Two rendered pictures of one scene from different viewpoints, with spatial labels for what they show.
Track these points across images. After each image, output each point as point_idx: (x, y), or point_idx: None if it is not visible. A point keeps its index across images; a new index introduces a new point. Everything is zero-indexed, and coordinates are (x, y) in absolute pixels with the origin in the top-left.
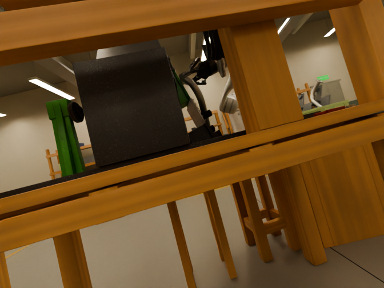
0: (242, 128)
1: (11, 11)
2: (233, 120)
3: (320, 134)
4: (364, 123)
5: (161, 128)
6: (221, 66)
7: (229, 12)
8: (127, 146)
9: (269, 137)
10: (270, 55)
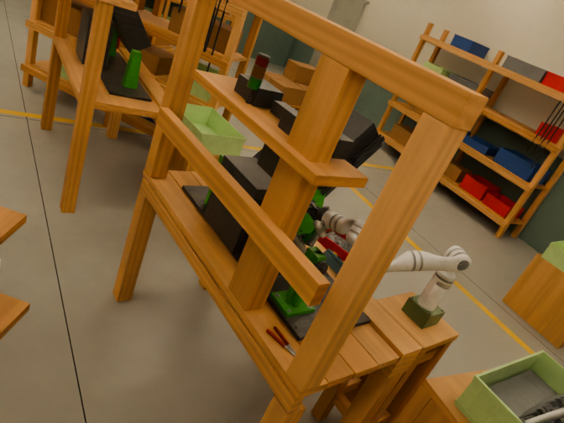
0: (424, 302)
1: (190, 141)
2: (428, 283)
3: (244, 328)
4: (263, 357)
5: (228, 231)
6: (315, 228)
7: (239, 222)
8: (215, 221)
9: (227, 295)
10: (255, 263)
